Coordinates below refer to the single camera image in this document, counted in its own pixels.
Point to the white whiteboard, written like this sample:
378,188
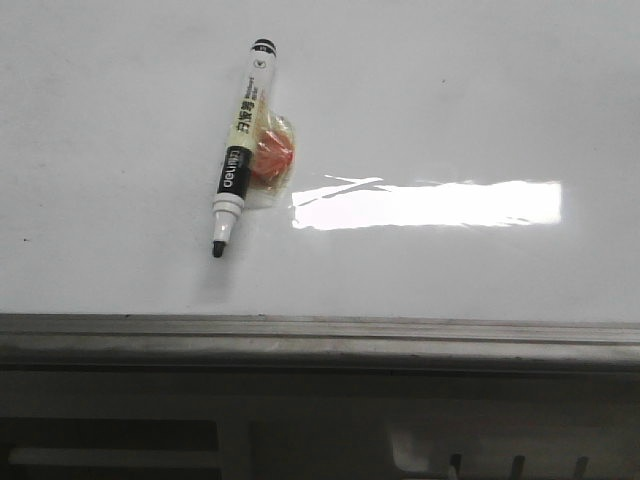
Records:
438,184

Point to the black white whiteboard marker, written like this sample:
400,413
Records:
242,142

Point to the white cabinet with vent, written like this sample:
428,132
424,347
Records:
223,425

